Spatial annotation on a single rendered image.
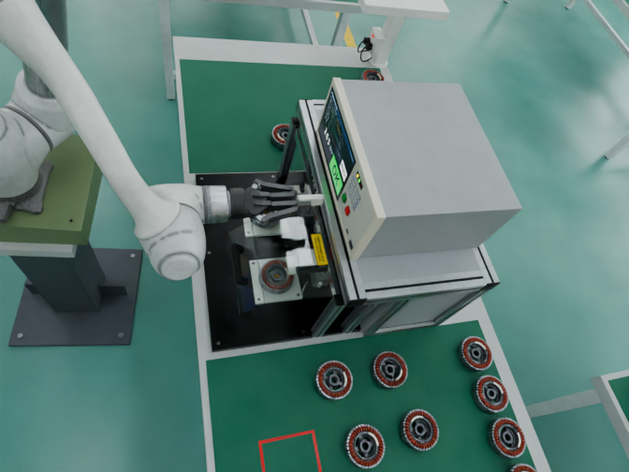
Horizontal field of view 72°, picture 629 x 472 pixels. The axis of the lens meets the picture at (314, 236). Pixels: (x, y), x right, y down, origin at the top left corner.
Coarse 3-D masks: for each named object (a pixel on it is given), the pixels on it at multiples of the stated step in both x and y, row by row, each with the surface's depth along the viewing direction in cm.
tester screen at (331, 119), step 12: (336, 108) 113; (324, 120) 122; (336, 120) 113; (336, 132) 114; (336, 144) 114; (348, 144) 106; (336, 156) 115; (348, 156) 107; (348, 168) 107; (336, 192) 117
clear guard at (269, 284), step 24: (312, 216) 121; (240, 240) 116; (264, 240) 114; (288, 240) 115; (264, 264) 110; (288, 264) 112; (312, 264) 113; (240, 288) 110; (264, 288) 107; (288, 288) 108; (312, 288) 110; (336, 288) 111; (240, 312) 108
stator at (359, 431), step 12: (348, 432) 123; (360, 432) 122; (372, 432) 123; (348, 444) 120; (360, 444) 121; (372, 444) 123; (384, 444) 122; (348, 456) 119; (360, 456) 119; (372, 456) 120
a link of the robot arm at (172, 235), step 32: (0, 0) 67; (32, 0) 71; (0, 32) 70; (32, 32) 71; (32, 64) 74; (64, 64) 76; (64, 96) 76; (96, 128) 77; (96, 160) 77; (128, 160) 79; (128, 192) 77; (160, 224) 80; (192, 224) 84; (160, 256) 79; (192, 256) 81
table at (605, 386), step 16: (592, 384) 156; (608, 384) 152; (624, 384) 153; (560, 400) 175; (576, 400) 167; (592, 400) 160; (608, 400) 150; (624, 400) 150; (608, 416) 151; (624, 416) 147; (624, 432) 146; (624, 448) 146
